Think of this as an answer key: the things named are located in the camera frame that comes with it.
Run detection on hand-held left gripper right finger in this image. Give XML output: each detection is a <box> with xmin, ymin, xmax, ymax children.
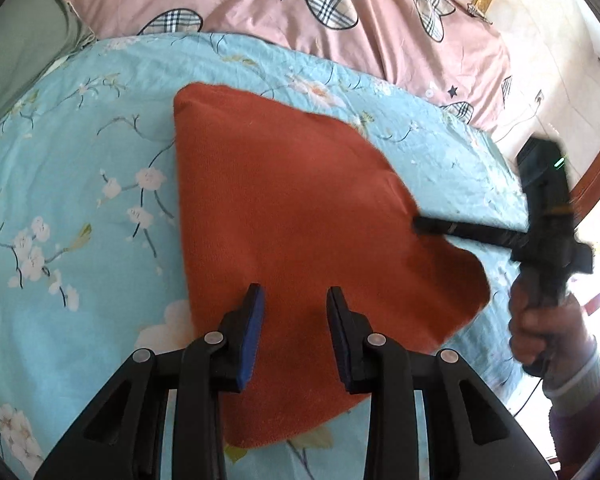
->
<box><xmin>326</xmin><ymin>286</ymin><xmax>558</xmax><ymax>480</ymax></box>

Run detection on person's right hand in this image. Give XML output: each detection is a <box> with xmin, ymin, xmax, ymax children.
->
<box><xmin>508</xmin><ymin>280</ymin><xmax>598</xmax><ymax>368</ymax></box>

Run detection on person's right forearm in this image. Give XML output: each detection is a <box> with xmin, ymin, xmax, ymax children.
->
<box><xmin>542</xmin><ymin>335</ymin><xmax>600</xmax><ymax>480</ymax></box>

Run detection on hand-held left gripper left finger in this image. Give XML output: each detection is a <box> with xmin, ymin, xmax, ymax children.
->
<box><xmin>32</xmin><ymin>283</ymin><xmax>266</xmax><ymax>480</ymax></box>

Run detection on blue floral bed sheet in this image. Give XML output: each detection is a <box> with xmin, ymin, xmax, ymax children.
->
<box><xmin>0</xmin><ymin>31</ymin><xmax>531</xmax><ymax>480</ymax></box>

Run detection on black cable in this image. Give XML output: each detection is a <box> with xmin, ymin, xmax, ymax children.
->
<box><xmin>512</xmin><ymin>375</ymin><xmax>546</xmax><ymax>418</ymax></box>

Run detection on brown wooden board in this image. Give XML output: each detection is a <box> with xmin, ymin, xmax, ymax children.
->
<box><xmin>570</xmin><ymin>125</ymin><xmax>600</xmax><ymax>221</ymax></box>

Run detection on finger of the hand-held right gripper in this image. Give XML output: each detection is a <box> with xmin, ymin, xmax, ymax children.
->
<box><xmin>411</xmin><ymin>215</ymin><xmax>526</xmax><ymax>253</ymax></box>

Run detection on pink quilt with plaid hearts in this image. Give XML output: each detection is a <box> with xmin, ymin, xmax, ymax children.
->
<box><xmin>57</xmin><ymin>0</ymin><xmax>511</xmax><ymax>133</ymax></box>

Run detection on orange knit sweater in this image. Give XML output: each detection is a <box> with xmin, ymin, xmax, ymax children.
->
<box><xmin>172</xmin><ymin>81</ymin><xmax>492</xmax><ymax>450</ymax></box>

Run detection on green pillow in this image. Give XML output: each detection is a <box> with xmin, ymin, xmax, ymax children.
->
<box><xmin>0</xmin><ymin>0</ymin><xmax>96</xmax><ymax>131</ymax></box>

